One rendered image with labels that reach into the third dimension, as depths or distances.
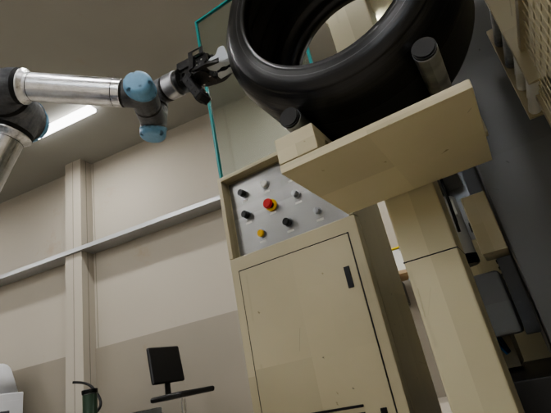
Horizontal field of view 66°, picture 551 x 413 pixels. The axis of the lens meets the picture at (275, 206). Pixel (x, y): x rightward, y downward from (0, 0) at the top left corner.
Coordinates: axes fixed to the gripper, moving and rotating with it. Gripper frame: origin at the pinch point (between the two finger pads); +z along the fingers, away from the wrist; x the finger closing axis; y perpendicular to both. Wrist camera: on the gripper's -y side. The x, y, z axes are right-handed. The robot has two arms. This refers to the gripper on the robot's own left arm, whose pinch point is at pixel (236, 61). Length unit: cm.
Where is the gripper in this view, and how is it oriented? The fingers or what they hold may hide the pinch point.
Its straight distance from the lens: 121.2
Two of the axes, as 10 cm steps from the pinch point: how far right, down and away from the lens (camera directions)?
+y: -0.9, -9.4, 3.3
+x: 5.1, 2.4, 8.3
